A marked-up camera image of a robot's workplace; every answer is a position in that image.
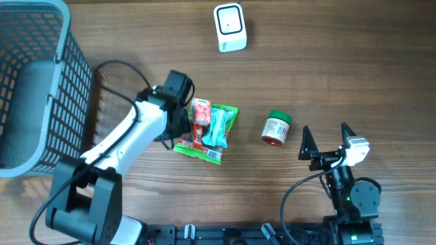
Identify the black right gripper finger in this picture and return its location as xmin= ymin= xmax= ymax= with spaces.
xmin=298 ymin=125 xmax=320 ymax=161
xmin=341 ymin=122 xmax=356 ymax=147

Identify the green gummy candy bag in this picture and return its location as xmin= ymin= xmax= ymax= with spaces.
xmin=174 ymin=104 xmax=238 ymax=165

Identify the red small juice carton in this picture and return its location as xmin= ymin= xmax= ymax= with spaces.
xmin=193 ymin=98 xmax=211 ymax=126

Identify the jar with green lid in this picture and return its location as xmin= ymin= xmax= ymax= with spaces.
xmin=262 ymin=110 xmax=292 ymax=146

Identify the mint green wipes packet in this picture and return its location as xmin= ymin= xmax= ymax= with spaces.
xmin=202 ymin=108 xmax=234 ymax=148

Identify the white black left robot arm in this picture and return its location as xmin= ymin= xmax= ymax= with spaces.
xmin=43 ymin=70 xmax=195 ymax=244

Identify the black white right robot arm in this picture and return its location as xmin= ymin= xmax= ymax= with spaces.
xmin=298 ymin=122 xmax=382 ymax=244

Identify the white barcode scanner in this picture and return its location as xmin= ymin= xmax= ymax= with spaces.
xmin=213 ymin=3 xmax=247 ymax=53

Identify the grey plastic mesh basket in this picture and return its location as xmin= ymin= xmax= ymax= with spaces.
xmin=1 ymin=0 xmax=93 ymax=178

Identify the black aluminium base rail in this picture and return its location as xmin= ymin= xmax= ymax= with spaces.
xmin=137 ymin=222 xmax=385 ymax=245

